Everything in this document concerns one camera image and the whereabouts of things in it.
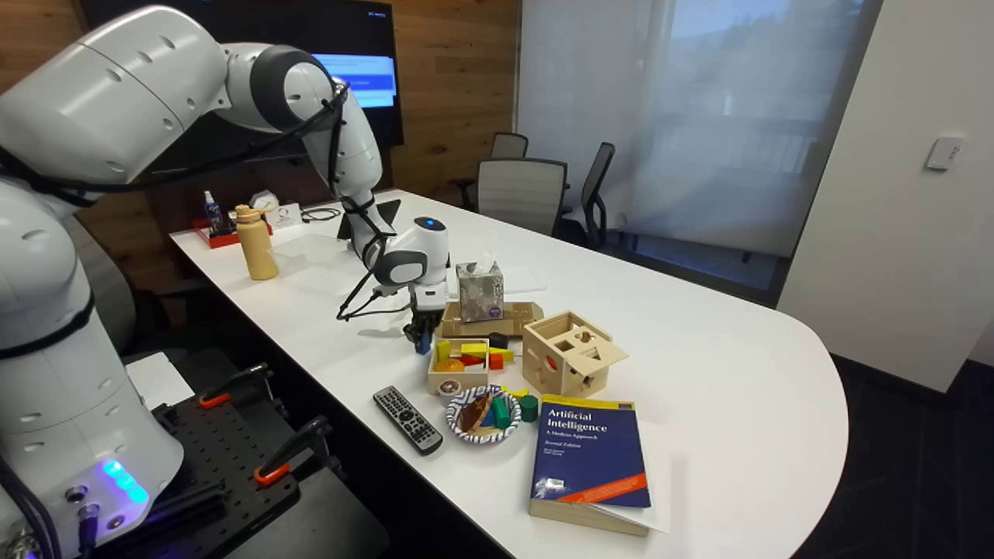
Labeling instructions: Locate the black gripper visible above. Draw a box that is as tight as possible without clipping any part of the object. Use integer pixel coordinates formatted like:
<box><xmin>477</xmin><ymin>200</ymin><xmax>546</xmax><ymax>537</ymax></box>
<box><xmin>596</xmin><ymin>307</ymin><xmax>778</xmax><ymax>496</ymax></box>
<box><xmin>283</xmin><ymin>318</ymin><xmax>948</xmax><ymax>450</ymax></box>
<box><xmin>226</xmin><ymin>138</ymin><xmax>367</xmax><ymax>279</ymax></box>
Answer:
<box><xmin>405</xmin><ymin>276</ymin><xmax>457</xmax><ymax>357</ymax></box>

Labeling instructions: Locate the small wooden block tray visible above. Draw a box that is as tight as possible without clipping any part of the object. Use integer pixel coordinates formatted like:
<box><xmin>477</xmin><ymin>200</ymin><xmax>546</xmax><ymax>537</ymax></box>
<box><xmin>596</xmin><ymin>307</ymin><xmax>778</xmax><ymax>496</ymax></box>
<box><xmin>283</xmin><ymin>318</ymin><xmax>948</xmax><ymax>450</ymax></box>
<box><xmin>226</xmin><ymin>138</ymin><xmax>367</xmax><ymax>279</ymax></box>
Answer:
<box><xmin>423</xmin><ymin>336</ymin><xmax>496</xmax><ymax>404</ymax></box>

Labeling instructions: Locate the brown carved wooden block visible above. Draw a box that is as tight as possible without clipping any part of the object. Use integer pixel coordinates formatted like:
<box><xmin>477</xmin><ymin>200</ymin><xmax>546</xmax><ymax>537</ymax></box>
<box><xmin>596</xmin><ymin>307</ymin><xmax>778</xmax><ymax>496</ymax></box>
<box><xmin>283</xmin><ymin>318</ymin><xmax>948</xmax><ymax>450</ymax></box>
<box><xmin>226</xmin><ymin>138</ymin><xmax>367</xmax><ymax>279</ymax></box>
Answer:
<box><xmin>457</xmin><ymin>388</ymin><xmax>496</xmax><ymax>434</ymax></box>

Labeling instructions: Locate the green cylinder block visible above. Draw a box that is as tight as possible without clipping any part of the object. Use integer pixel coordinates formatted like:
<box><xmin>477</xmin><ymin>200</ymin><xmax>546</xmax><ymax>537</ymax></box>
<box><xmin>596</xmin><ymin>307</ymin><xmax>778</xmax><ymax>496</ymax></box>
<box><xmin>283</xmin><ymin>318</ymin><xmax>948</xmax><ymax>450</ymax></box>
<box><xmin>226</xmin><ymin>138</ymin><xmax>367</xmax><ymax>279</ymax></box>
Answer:
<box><xmin>484</xmin><ymin>395</ymin><xmax>520</xmax><ymax>431</ymax></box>

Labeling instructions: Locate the wooden shape sorter box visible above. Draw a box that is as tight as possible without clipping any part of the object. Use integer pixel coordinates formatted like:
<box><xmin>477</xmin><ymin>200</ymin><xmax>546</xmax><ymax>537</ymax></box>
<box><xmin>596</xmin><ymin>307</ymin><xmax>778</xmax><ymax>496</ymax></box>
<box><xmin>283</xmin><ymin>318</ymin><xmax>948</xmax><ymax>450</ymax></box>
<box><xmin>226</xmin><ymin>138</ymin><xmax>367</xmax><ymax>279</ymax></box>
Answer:
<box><xmin>520</xmin><ymin>307</ymin><xmax>630</xmax><ymax>400</ymax></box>

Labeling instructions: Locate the clear plastic bag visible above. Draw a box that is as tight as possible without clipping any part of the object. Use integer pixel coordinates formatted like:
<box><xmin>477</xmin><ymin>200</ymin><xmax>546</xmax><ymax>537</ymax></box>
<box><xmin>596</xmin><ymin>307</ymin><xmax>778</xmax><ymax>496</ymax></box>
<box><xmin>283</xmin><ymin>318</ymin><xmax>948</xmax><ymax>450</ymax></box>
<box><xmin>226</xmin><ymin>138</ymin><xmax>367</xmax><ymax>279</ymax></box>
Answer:
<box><xmin>353</xmin><ymin>293</ymin><xmax>415</xmax><ymax>342</ymax></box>

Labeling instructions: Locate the black remote control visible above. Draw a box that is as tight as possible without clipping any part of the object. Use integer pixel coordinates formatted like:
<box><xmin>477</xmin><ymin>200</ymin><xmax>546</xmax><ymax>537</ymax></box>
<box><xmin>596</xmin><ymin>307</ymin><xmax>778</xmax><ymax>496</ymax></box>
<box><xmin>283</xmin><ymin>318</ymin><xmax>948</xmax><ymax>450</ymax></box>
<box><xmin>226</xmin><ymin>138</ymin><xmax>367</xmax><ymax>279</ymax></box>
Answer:
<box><xmin>370</xmin><ymin>381</ymin><xmax>448</xmax><ymax>460</ymax></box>

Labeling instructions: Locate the flat wooden board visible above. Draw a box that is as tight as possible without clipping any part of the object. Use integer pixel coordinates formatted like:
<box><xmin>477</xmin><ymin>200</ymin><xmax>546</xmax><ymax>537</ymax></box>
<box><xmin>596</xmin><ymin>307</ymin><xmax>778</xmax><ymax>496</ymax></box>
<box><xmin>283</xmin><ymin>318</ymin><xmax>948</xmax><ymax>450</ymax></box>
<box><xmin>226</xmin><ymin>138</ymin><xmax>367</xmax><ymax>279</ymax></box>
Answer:
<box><xmin>433</xmin><ymin>298</ymin><xmax>546</xmax><ymax>346</ymax></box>

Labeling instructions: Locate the blue patterned paper bowl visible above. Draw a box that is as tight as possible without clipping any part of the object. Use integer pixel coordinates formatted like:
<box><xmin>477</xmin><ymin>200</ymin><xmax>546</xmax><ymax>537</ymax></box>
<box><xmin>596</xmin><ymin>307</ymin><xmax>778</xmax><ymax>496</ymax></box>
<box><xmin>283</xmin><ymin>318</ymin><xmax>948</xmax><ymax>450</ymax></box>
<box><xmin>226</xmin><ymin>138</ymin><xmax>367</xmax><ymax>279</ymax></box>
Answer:
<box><xmin>441</xmin><ymin>381</ymin><xmax>524</xmax><ymax>450</ymax></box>

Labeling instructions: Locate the grey office chair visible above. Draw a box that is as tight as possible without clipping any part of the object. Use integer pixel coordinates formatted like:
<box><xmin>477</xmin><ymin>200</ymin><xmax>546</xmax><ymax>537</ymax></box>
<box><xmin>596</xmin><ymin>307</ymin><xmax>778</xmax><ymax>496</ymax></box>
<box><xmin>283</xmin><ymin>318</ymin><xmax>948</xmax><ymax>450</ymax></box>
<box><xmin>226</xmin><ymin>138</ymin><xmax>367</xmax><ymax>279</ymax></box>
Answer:
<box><xmin>489</xmin><ymin>127</ymin><xmax>532</xmax><ymax>166</ymax></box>
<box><xmin>472</xmin><ymin>156</ymin><xmax>572</xmax><ymax>239</ymax></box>

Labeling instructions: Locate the tan cylindrical bottle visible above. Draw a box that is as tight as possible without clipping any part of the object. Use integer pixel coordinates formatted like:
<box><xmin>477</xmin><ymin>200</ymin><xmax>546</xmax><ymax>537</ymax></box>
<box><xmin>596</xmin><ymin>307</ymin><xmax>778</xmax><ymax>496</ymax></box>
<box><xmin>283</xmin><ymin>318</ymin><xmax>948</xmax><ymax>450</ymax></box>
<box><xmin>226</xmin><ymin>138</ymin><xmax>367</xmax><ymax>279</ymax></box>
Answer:
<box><xmin>231</xmin><ymin>203</ymin><xmax>283</xmax><ymax>286</ymax></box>

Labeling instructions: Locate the blue Artificial Intelligence textbook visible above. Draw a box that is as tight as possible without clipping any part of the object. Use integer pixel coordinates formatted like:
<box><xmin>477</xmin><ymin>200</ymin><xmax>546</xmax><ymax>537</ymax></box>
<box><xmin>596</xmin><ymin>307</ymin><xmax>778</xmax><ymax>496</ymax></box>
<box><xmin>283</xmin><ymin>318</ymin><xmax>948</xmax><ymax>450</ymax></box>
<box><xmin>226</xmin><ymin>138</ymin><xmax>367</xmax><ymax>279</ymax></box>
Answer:
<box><xmin>524</xmin><ymin>393</ymin><xmax>657</xmax><ymax>540</ymax></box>

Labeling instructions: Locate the red flat tray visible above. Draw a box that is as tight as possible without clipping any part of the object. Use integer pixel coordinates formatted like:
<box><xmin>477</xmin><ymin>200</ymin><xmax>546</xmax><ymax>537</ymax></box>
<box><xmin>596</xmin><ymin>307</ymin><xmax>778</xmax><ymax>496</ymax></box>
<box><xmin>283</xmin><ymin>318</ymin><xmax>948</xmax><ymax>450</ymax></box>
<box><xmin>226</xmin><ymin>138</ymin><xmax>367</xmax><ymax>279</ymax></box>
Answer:
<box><xmin>203</xmin><ymin>226</ymin><xmax>250</xmax><ymax>251</ymax></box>

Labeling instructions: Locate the black office chair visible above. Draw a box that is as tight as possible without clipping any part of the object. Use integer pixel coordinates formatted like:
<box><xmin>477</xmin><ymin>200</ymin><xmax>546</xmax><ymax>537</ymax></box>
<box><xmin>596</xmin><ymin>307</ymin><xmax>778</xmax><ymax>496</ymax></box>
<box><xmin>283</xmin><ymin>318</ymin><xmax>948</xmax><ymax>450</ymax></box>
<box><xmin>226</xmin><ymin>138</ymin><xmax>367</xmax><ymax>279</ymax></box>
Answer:
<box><xmin>559</xmin><ymin>141</ymin><xmax>622</xmax><ymax>249</ymax></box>

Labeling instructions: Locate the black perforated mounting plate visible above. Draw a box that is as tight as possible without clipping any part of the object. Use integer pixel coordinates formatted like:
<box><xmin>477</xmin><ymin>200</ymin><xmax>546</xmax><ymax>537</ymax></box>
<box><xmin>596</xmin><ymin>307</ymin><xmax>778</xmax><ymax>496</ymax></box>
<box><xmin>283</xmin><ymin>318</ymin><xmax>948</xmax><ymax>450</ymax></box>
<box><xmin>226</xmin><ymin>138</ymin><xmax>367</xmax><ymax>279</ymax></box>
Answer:
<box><xmin>149</xmin><ymin>385</ymin><xmax>318</xmax><ymax>551</ymax></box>

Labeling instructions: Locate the small blue bottle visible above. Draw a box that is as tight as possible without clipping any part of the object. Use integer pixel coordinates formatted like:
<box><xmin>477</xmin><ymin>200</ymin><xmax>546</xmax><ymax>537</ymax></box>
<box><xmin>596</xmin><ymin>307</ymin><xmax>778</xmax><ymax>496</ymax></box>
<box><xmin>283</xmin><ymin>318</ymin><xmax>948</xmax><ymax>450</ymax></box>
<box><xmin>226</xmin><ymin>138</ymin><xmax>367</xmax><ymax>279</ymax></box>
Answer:
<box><xmin>200</xmin><ymin>186</ymin><xmax>226</xmax><ymax>239</ymax></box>

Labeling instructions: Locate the white paper sheet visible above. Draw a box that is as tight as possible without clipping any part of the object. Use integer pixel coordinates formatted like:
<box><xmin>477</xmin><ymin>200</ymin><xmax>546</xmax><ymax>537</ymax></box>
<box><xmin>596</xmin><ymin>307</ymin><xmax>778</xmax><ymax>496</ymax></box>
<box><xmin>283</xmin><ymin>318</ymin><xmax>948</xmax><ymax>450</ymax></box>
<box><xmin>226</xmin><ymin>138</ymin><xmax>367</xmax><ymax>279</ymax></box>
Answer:
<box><xmin>120</xmin><ymin>348</ymin><xmax>200</xmax><ymax>417</ymax></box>

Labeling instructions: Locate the white window blind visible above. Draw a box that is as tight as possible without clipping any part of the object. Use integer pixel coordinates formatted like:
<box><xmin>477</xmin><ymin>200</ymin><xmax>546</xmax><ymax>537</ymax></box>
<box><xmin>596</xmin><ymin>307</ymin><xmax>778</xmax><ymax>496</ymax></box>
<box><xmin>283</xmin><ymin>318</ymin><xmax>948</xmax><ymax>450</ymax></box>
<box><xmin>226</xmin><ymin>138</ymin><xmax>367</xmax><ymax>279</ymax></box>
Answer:
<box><xmin>512</xmin><ymin>0</ymin><xmax>884</xmax><ymax>264</ymax></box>

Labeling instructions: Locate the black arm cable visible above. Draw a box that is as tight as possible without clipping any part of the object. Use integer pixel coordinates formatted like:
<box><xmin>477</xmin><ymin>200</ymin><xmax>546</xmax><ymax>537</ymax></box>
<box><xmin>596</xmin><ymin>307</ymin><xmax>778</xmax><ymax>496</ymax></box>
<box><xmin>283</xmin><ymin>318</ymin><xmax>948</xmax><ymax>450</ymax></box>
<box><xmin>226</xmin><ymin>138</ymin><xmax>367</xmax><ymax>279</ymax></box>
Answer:
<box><xmin>0</xmin><ymin>80</ymin><xmax>415</xmax><ymax>322</ymax></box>

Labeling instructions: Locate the orange handled clamp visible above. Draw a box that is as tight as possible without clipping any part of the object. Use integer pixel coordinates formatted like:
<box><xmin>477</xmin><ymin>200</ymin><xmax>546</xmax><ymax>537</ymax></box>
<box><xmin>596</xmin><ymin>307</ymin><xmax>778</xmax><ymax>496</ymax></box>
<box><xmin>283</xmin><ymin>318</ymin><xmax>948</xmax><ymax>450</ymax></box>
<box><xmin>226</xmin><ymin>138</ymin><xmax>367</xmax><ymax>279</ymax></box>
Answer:
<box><xmin>252</xmin><ymin>413</ymin><xmax>336</xmax><ymax>490</ymax></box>
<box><xmin>192</xmin><ymin>361</ymin><xmax>276</xmax><ymax>413</ymax></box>

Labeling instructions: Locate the wall mounted black monitor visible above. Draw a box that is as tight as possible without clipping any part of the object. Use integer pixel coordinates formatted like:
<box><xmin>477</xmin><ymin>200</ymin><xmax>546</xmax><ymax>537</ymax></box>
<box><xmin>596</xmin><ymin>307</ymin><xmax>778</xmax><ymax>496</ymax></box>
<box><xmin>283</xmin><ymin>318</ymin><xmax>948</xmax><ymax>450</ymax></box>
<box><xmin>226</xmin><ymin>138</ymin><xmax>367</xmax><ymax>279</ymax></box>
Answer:
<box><xmin>77</xmin><ymin>0</ymin><xmax>408</xmax><ymax>151</ymax></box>

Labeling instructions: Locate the white light switch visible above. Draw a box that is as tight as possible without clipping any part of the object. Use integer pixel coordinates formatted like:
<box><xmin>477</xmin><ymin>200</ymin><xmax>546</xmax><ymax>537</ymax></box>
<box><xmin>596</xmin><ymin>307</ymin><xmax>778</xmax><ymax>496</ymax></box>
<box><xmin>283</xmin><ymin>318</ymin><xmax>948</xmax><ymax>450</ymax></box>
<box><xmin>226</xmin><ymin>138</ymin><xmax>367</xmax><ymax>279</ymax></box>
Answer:
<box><xmin>924</xmin><ymin>130</ymin><xmax>967</xmax><ymax>179</ymax></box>

